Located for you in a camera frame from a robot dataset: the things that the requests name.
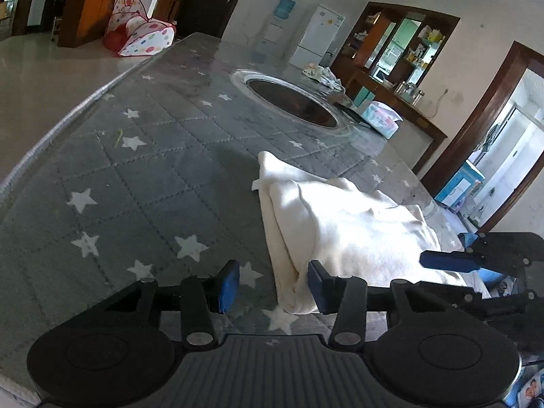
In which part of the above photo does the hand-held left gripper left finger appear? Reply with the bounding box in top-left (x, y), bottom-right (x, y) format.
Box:
top-left (104, 260), bottom-right (241, 346)

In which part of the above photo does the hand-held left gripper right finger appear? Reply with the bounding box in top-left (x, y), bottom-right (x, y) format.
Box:
top-left (308, 260), bottom-right (447, 346)

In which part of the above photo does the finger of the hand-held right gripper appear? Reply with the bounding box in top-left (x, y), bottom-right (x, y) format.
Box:
top-left (457, 232), bottom-right (544, 265)
top-left (420, 250), bottom-right (544, 350)

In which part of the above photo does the cream hooded sweatshirt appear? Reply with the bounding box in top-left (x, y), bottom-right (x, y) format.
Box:
top-left (252, 151), bottom-right (492, 316)

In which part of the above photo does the blue plastic drawer unit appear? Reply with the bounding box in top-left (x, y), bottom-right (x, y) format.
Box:
top-left (435, 163), bottom-right (486, 214)

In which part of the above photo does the grey star quilted tablecloth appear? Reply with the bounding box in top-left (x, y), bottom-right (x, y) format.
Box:
top-left (0, 32), bottom-right (468, 396)

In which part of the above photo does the printed blue package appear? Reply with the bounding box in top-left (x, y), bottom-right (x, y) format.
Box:
top-left (508, 364), bottom-right (544, 408)

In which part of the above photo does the wooden sideboard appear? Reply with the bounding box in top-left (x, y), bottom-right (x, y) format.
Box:
top-left (340, 68), bottom-right (449, 176)

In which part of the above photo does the white tissue pack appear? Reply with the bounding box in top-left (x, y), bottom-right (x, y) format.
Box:
top-left (361, 102), bottom-right (403, 139)

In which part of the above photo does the flat black tray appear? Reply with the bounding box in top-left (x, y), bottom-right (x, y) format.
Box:
top-left (331, 96), bottom-right (371, 127)

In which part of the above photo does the round built-in induction cooktop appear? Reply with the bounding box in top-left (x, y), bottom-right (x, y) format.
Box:
top-left (229, 68), bottom-right (354, 135)

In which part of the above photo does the crumpled patterned cloth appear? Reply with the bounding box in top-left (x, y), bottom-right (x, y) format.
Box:
top-left (303, 63), bottom-right (343, 91)

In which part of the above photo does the wooden display shelf unit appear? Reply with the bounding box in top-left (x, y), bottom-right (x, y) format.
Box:
top-left (330, 2), bottom-right (462, 94)

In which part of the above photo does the white refrigerator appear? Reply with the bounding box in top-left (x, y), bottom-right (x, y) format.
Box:
top-left (289, 4), bottom-right (346, 69)

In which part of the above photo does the white water dispenser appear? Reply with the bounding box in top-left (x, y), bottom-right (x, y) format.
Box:
top-left (258, 19), bottom-right (286, 52)

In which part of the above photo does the polka dot play tent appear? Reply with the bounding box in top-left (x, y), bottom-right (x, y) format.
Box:
top-left (103, 0), bottom-right (177, 58)

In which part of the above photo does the blue water bottle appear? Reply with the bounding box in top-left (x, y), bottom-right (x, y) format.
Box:
top-left (274, 0), bottom-right (297, 20)

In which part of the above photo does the dark brown entrance door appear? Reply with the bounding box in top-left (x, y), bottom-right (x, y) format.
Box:
top-left (176, 0), bottom-right (256, 40)

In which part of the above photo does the small wooden side cabinet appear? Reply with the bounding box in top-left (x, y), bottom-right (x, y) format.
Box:
top-left (152, 0), bottom-right (179, 24)

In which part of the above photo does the tall wooden shelf cabinet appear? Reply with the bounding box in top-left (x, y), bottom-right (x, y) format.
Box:
top-left (57, 0), bottom-right (128, 48)

